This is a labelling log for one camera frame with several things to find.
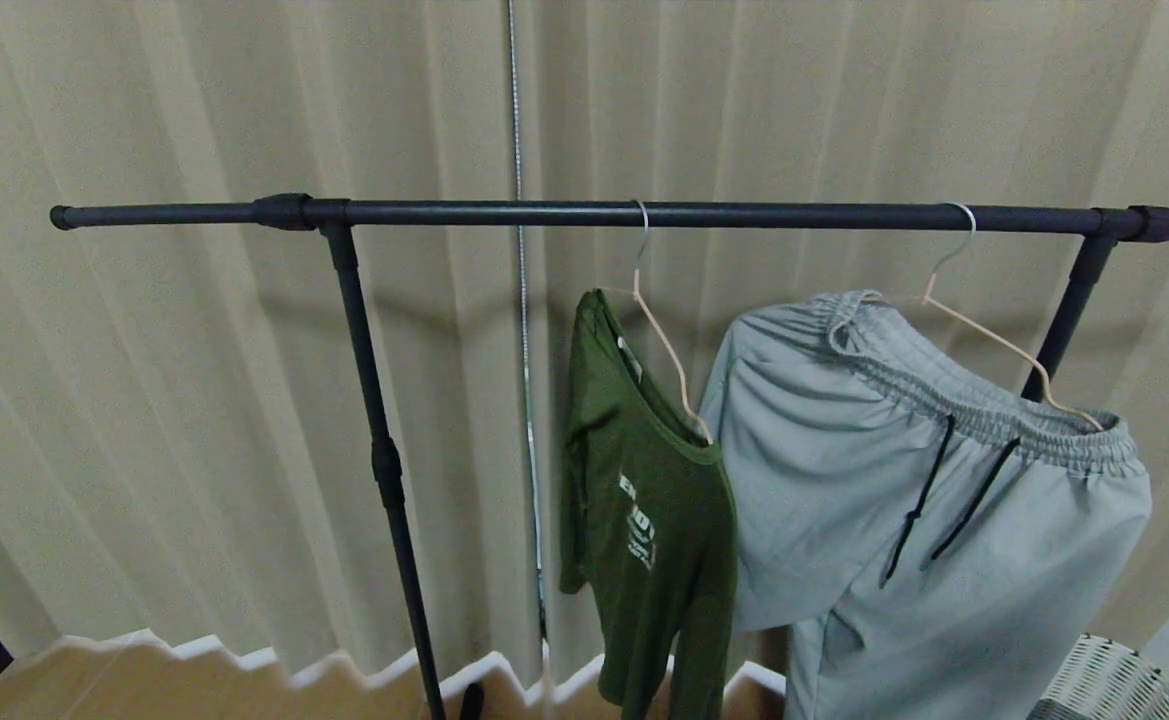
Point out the pink clothes hanger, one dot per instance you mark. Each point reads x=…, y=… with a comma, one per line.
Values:
x=641, y=245
x=944, y=265

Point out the green printed shirt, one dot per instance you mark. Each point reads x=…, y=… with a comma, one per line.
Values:
x=654, y=520

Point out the pale grey garment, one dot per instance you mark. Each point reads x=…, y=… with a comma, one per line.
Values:
x=844, y=500

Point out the black clothes rack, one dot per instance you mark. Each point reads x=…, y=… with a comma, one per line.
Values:
x=544, y=214

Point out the white laundry basket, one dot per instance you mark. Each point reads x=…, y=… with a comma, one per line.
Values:
x=1114, y=685

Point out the beige curtain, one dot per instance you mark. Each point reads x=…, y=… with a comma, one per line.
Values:
x=194, y=350

